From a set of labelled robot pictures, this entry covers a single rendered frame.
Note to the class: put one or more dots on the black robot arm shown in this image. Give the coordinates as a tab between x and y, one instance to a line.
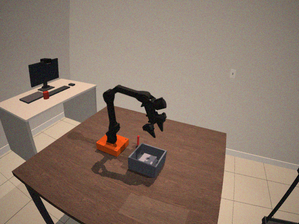
142	96

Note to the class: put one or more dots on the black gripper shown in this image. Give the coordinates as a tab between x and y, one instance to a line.
150	127

